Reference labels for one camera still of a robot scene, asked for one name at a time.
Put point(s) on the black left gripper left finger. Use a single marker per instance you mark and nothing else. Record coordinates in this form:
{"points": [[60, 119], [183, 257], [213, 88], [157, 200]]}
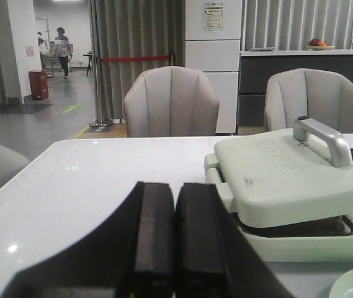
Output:
{"points": [[130, 254]]}

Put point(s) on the green breakfast maker base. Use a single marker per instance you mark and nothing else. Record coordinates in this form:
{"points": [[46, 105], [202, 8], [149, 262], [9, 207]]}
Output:
{"points": [[287, 243]]}

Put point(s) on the fruit plate on counter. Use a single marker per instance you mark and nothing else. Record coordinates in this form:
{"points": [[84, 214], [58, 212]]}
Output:
{"points": [[317, 44]]}

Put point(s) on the beige armchair left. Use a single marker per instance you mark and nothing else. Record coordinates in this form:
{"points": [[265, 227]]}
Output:
{"points": [[171, 101]]}

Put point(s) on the red trash bin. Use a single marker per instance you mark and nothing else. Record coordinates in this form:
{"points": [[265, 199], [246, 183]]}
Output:
{"points": [[38, 84]]}

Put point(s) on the beige armchair right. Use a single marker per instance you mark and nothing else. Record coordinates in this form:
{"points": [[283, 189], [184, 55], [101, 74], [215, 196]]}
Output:
{"points": [[325, 96]]}

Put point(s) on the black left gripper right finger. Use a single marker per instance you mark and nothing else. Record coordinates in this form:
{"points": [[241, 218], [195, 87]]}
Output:
{"points": [[213, 258]]}

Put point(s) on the beige armchair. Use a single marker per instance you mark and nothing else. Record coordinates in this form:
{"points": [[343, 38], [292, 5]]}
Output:
{"points": [[325, 96], [171, 101]]}

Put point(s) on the white refrigerator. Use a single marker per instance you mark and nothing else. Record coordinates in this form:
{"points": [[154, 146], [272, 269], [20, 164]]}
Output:
{"points": [[212, 45]]}

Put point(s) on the green sandwich maker lid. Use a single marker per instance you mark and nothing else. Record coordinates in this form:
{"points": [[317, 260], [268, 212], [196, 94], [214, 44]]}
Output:
{"points": [[284, 176]]}

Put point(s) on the red belt stanchion barrier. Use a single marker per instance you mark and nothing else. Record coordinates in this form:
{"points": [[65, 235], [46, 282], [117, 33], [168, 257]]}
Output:
{"points": [[113, 78]]}

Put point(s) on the dark kitchen counter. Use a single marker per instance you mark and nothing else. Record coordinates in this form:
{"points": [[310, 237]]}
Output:
{"points": [[256, 69]]}

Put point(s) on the walking person in background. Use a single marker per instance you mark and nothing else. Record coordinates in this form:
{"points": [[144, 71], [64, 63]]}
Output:
{"points": [[62, 49]]}

